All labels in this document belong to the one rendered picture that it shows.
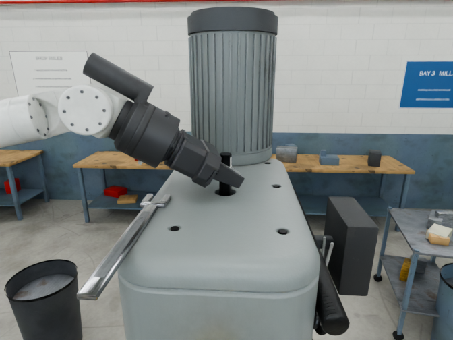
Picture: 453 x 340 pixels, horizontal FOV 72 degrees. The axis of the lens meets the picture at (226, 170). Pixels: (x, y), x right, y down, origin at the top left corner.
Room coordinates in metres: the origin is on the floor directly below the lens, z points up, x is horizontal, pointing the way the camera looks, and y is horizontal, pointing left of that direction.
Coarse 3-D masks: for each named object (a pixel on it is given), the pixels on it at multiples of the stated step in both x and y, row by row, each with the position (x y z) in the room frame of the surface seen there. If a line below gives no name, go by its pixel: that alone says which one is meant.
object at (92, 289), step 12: (144, 204) 0.44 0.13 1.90; (156, 204) 0.44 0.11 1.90; (144, 216) 0.39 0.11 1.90; (132, 228) 0.36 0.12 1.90; (144, 228) 0.37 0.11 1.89; (120, 240) 0.33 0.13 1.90; (132, 240) 0.33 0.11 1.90; (120, 252) 0.30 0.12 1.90; (108, 264) 0.28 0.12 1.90; (120, 264) 0.29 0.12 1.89; (96, 276) 0.26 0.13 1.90; (108, 276) 0.26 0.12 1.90; (84, 288) 0.24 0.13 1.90; (96, 288) 0.24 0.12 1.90
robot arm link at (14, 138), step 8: (0, 104) 0.43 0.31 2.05; (8, 104) 0.43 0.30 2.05; (0, 112) 0.42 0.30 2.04; (8, 112) 0.42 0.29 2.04; (0, 120) 0.41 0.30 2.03; (8, 120) 0.42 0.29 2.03; (0, 128) 0.41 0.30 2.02; (8, 128) 0.42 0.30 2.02; (0, 136) 0.42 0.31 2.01; (8, 136) 0.42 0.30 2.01; (16, 136) 0.42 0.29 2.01; (0, 144) 0.42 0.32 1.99; (8, 144) 0.43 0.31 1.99; (16, 144) 0.44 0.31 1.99
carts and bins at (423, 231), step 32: (416, 224) 2.40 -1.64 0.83; (448, 224) 2.33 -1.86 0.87; (384, 256) 2.70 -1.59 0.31; (416, 256) 1.97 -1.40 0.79; (448, 256) 1.92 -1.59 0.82; (32, 288) 1.98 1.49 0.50; (64, 288) 1.84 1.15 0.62; (416, 288) 2.22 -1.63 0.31; (448, 288) 1.87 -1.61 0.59; (32, 320) 1.73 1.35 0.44; (64, 320) 1.82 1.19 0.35; (448, 320) 1.83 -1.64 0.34
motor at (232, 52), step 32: (192, 32) 0.70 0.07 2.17; (224, 32) 0.66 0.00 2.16; (256, 32) 0.67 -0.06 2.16; (192, 64) 0.71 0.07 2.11; (224, 64) 0.66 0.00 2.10; (256, 64) 0.67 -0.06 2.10; (192, 96) 0.73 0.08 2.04; (224, 96) 0.66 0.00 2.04; (256, 96) 0.68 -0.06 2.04; (192, 128) 0.73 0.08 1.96; (224, 128) 0.66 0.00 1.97; (256, 128) 0.68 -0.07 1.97; (256, 160) 0.67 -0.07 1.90
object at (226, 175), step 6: (222, 168) 0.49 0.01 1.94; (228, 168) 0.49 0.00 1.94; (216, 174) 0.48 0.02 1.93; (222, 174) 0.49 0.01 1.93; (228, 174) 0.49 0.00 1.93; (234, 174) 0.49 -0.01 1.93; (216, 180) 0.49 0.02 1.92; (222, 180) 0.49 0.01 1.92; (228, 180) 0.49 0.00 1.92; (234, 180) 0.49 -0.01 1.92; (240, 180) 0.49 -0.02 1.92; (234, 186) 0.49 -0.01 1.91
